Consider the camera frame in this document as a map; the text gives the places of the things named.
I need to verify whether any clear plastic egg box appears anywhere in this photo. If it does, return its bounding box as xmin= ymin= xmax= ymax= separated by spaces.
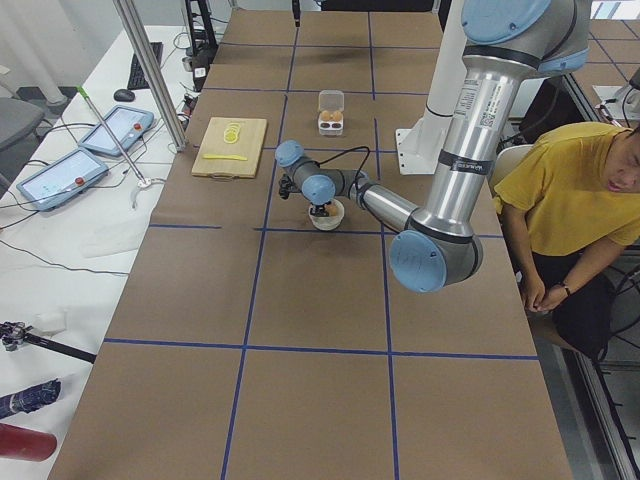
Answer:
xmin=317 ymin=90 xmax=345 ymax=136

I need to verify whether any black computer mouse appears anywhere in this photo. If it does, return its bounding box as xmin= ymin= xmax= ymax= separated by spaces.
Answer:
xmin=113 ymin=89 xmax=136 ymax=103

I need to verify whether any grabber stick green handle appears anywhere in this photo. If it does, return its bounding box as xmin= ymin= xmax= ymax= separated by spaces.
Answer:
xmin=76 ymin=86 xmax=165 ymax=209

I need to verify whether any near teach pendant tablet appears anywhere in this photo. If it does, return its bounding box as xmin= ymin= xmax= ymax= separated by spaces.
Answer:
xmin=17 ymin=147 xmax=109 ymax=212

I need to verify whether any aluminium frame post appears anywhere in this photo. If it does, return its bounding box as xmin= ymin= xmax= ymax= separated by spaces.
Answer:
xmin=113 ymin=0 xmax=187 ymax=152

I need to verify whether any wooden cutting board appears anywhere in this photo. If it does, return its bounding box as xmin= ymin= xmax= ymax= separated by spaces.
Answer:
xmin=191 ymin=117 xmax=267 ymax=179

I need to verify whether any folded blue umbrella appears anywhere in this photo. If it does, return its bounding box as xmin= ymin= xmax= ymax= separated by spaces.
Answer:
xmin=0 ymin=379 xmax=61 ymax=419

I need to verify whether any black tripod stick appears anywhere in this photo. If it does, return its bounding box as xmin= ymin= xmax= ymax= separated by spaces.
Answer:
xmin=1 ymin=322 xmax=96 ymax=364

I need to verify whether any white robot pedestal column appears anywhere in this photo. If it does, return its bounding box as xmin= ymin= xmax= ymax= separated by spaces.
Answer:
xmin=424 ymin=0 xmax=467 ymax=131

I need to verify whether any teach pendant tablet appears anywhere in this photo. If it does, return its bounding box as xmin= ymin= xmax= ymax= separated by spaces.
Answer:
xmin=17 ymin=147 xmax=109 ymax=212
xmin=78 ymin=105 xmax=155 ymax=157

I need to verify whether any yellow plastic knife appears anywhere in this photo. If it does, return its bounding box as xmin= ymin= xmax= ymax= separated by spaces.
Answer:
xmin=202 ymin=154 xmax=248 ymax=161

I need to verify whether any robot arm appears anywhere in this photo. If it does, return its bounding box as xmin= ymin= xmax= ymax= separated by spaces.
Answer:
xmin=275 ymin=1 xmax=591 ymax=293

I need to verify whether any black keyboard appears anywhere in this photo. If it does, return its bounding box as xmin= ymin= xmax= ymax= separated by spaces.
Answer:
xmin=126 ymin=41 xmax=165 ymax=91

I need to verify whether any red cylinder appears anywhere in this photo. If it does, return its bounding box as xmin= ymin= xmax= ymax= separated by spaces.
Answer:
xmin=0 ymin=424 xmax=58 ymax=462

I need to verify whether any far teach pendant tablet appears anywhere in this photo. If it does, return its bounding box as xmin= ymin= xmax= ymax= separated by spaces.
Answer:
xmin=78 ymin=105 xmax=155 ymax=157

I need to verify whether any white bowl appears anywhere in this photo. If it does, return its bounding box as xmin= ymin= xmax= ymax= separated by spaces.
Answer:
xmin=308 ymin=199 xmax=345 ymax=231

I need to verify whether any person in yellow shirt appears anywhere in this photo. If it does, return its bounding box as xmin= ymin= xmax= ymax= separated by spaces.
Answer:
xmin=494 ymin=122 xmax=639 ymax=359

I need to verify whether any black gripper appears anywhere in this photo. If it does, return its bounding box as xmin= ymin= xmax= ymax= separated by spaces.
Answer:
xmin=292 ymin=0 xmax=301 ymax=27
xmin=310 ymin=202 xmax=338 ymax=218

